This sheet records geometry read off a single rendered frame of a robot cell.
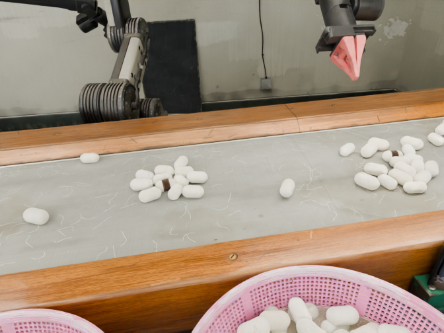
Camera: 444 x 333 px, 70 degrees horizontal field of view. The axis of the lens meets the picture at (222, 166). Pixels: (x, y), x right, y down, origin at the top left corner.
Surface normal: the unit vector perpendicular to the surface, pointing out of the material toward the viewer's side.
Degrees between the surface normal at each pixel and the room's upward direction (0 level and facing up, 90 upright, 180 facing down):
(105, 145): 45
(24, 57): 92
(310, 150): 0
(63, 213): 0
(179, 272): 0
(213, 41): 90
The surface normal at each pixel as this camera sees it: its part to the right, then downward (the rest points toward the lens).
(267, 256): -0.04, -0.85
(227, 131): 0.07, -0.23
